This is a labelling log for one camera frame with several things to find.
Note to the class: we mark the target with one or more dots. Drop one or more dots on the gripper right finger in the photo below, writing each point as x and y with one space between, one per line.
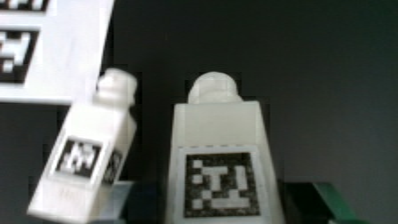
314 204

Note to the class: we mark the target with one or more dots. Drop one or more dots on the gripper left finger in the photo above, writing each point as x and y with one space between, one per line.
143 209

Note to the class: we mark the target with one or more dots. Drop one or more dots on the white marker sheet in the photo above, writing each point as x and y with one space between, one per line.
52 42

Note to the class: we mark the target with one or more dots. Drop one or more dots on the white leg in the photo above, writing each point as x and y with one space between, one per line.
88 154
223 186

